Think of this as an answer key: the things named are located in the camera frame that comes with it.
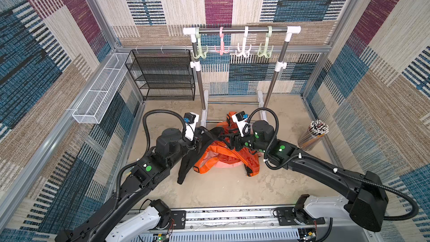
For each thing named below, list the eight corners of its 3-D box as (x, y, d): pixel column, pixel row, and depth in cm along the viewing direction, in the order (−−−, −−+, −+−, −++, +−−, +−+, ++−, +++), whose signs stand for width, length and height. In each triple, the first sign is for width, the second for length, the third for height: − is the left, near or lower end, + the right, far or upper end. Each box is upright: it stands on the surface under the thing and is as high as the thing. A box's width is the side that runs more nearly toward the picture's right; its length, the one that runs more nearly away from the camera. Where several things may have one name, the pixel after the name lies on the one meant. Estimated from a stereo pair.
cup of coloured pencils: (300, 151, 96) (315, 132, 81) (296, 139, 101) (309, 119, 86) (313, 151, 96) (331, 132, 81) (309, 139, 101) (324, 119, 86)
